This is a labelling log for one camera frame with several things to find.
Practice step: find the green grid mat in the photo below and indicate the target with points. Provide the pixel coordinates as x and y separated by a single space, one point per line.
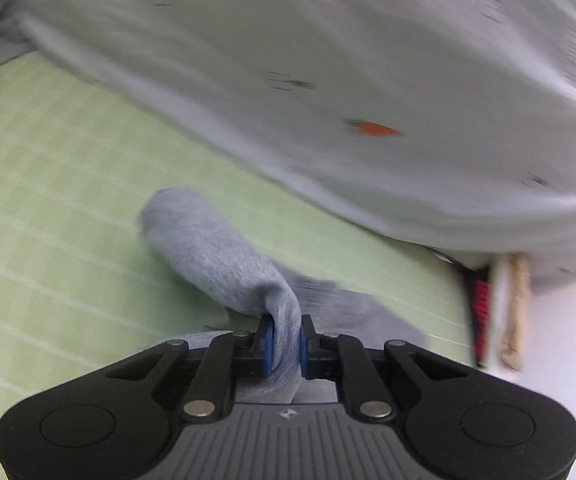
67 210

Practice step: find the red and black flat object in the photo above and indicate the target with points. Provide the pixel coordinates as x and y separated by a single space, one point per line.
480 310

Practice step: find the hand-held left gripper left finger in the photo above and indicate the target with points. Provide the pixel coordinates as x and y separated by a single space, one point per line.
267 346

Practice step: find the grey pants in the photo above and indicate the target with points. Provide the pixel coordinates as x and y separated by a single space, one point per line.
207 250

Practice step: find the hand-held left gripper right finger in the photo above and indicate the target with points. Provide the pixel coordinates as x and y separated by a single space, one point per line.
304 346

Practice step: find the light grey printed blanket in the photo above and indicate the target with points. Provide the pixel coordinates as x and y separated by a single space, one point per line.
348 60

